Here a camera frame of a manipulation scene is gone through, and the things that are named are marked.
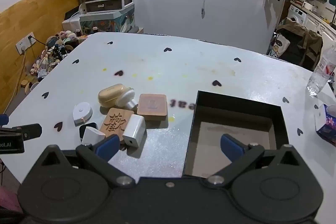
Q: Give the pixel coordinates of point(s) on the carved wooden block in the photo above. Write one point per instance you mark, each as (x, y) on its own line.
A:
(115, 123)

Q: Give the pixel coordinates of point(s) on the pink cloth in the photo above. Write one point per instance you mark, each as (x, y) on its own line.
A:
(6, 199)

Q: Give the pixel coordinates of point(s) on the black cardboard box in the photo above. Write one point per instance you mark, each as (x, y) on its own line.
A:
(236, 104)

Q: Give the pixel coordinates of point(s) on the wall socket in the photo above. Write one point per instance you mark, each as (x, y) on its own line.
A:
(25, 43)

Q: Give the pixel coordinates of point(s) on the clear water bottle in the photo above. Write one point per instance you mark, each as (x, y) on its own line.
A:
(321, 71)

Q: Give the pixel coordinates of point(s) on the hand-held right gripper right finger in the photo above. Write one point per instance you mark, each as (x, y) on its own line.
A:
(231, 146)

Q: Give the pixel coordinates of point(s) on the white kitchen appliance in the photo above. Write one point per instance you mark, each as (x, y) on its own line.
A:
(307, 5)

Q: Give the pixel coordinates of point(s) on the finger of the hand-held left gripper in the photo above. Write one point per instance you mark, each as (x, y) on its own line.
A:
(27, 131)
(2, 119)

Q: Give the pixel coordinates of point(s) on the small white device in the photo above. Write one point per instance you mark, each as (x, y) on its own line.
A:
(82, 8)

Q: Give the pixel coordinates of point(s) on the duck print tote bag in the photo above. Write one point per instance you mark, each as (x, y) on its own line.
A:
(279, 45)

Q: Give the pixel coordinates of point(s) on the blue floral tissue box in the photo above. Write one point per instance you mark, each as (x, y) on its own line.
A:
(326, 124)

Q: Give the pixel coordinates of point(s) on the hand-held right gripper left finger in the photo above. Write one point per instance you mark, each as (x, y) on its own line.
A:
(108, 146)

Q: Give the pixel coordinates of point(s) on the washing machine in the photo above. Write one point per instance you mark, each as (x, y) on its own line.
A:
(298, 16)

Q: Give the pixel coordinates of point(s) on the white knob cap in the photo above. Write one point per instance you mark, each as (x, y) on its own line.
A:
(126, 99)

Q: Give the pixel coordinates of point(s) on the chair with brown jacket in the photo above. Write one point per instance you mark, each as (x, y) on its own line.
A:
(302, 43)

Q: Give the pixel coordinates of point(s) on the black rounded case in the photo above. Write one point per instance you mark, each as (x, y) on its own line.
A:
(90, 125)

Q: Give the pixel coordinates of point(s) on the white tape measure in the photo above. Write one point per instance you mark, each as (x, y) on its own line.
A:
(82, 113)

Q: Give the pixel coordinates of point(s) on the beige earbuds case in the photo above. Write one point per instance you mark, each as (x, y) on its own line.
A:
(110, 95)

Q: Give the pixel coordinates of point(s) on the white plug adapter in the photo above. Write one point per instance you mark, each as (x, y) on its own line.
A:
(91, 137)

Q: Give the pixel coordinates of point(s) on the patterned cabinet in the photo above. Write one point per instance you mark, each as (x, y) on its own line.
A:
(107, 22)

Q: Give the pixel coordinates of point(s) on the white cloth-covered box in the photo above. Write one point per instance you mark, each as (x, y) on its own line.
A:
(71, 24)

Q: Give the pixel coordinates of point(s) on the pile of plush toys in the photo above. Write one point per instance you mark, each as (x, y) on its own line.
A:
(52, 56)

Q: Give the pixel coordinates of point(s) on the white charger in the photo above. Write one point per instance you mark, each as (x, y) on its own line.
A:
(134, 130)

